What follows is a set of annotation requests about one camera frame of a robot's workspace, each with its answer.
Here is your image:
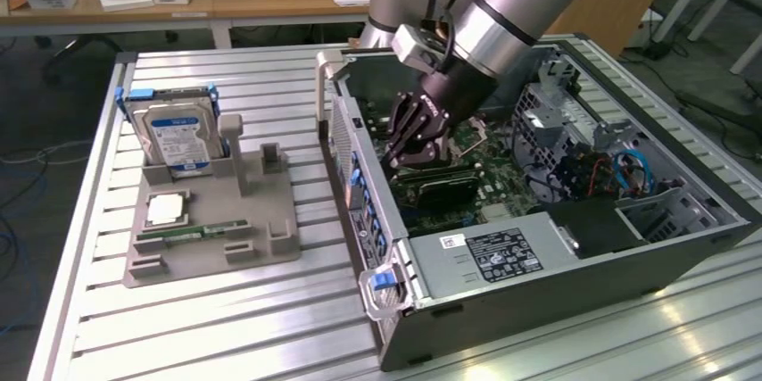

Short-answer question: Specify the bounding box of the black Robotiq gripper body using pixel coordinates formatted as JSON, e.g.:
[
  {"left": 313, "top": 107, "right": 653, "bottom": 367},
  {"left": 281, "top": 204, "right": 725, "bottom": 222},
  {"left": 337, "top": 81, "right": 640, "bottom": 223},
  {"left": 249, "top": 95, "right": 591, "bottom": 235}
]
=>
[{"left": 415, "top": 57, "right": 499, "bottom": 128}]

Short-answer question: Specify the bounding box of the low-profile Nvidia graphics card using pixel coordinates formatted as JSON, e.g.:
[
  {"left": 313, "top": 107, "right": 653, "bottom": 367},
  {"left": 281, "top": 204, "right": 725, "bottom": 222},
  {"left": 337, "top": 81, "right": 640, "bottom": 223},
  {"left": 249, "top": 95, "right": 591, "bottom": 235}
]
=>
[{"left": 411, "top": 170, "right": 480, "bottom": 211}]

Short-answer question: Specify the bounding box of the green RAM stick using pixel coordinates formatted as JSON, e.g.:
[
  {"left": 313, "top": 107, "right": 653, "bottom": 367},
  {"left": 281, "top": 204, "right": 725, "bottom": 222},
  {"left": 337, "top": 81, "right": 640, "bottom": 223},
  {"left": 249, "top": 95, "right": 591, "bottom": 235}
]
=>
[
  {"left": 395, "top": 165, "right": 480, "bottom": 188},
  {"left": 137, "top": 219, "right": 248, "bottom": 242}
]

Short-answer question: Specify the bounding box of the metal socket cover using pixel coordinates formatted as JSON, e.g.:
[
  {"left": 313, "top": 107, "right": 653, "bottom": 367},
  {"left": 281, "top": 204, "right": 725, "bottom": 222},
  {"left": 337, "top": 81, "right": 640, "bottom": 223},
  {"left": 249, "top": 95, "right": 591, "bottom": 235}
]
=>
[{"left": 457, "top": 115, "right": 496, "bottom": 159}]

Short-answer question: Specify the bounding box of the green Dell motherboard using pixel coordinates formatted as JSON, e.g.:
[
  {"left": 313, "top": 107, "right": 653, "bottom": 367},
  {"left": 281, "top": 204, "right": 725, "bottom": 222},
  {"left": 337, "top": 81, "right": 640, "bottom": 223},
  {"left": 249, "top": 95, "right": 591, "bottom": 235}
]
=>
[{"left": 361, "top": 104, "right": 536, "bottom": 239}]

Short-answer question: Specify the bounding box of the metal disk bay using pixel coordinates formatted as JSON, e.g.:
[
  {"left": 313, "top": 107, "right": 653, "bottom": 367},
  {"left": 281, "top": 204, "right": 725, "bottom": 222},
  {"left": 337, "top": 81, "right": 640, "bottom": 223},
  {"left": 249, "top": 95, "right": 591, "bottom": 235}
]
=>
[{"left": 511, "top": 81, "right": 632, "bottom": 163}]

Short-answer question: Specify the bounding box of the grey power supply unit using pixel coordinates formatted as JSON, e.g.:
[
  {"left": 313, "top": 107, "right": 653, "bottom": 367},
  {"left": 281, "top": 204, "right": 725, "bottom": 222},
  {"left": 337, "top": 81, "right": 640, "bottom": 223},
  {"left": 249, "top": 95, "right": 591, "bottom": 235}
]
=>
[{"left": 407, "top": 213, "right": 581, "bottom": 302}]

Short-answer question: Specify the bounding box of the blue case release latch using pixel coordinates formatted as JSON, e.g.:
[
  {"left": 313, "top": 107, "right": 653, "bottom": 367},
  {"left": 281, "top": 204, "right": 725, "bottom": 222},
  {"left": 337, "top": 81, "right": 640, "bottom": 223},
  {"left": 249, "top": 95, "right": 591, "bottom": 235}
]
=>
[{"left": 368, "top": 271, "right": 397, "bottom": 293}]

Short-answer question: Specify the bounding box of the wooden cabinet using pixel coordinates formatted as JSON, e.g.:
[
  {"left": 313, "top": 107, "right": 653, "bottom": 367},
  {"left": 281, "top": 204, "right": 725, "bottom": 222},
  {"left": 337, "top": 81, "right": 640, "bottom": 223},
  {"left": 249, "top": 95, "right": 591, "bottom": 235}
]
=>
[{"left": 535, "top": 0, "right": 685, "bottom": 59}]

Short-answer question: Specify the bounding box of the grey plastic parts rack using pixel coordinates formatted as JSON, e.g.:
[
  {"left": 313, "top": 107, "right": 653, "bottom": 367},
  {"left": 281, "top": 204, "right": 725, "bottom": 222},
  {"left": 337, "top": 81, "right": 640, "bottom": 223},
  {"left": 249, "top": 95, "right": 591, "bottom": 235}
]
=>
[{"left": 121, "top": 112, "right": 304, "bottom": 289}]

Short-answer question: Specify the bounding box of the hard disk in blue caddy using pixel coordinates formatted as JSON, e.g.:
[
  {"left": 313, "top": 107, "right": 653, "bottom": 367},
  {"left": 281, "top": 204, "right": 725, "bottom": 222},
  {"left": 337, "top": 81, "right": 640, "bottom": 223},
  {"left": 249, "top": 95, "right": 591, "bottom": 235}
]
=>
[{"left": 116, "top": 84, "right": 225, "bottom": 179}]

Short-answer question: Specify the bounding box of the open black PC case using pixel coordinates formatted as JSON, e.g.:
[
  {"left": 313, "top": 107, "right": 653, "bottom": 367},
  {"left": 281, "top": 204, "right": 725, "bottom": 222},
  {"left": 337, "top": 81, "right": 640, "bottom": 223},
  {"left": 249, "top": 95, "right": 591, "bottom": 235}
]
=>
[{"left": 314, "top": 39, "right": 762, "bottom": 373}]

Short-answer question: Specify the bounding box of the silver CPU chip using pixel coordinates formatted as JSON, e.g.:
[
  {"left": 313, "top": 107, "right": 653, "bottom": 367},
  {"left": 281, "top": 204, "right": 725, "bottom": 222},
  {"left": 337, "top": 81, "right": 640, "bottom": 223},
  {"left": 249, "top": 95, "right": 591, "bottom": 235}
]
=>
[{"left": 145, "top": 195, "right": 192, "bottom": 226}]

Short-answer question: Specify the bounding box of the wooden desk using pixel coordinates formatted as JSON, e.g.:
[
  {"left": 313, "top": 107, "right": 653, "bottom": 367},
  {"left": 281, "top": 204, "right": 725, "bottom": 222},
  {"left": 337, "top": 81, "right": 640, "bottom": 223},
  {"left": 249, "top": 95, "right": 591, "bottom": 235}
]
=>
[{"left": 0, "top": 0, "right": 536, "bottom": 50}]

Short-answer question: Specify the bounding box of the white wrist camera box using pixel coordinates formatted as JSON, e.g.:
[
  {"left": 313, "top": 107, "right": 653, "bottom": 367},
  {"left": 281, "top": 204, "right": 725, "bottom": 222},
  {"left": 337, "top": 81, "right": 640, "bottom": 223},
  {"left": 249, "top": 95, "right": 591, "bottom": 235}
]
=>
[{"left": 389, "top": 23, "right": 448, "bottom": 75}]

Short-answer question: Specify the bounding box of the red wire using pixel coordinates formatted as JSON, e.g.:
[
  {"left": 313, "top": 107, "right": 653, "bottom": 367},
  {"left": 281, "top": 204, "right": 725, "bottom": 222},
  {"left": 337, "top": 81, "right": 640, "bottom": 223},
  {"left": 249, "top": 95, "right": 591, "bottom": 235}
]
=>
[{"left": 585, "top": 153, "right": 615, "bottom": 197}]

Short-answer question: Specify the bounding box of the blue wire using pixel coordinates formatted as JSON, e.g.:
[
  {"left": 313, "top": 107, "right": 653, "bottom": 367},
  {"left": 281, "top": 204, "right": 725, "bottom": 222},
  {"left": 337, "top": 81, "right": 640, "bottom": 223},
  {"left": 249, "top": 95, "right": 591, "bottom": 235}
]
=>
[{"left": 612, "top": 148, "right": 656, "bottom": 197}]

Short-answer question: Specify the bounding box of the grey metal drive bracket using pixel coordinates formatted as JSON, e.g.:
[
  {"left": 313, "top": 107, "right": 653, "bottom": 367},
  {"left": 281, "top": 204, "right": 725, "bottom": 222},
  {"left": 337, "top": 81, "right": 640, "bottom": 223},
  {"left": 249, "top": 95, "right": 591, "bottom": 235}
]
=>
[{"left": 615, "top": 184, "right": 721, "bottom": 244}]

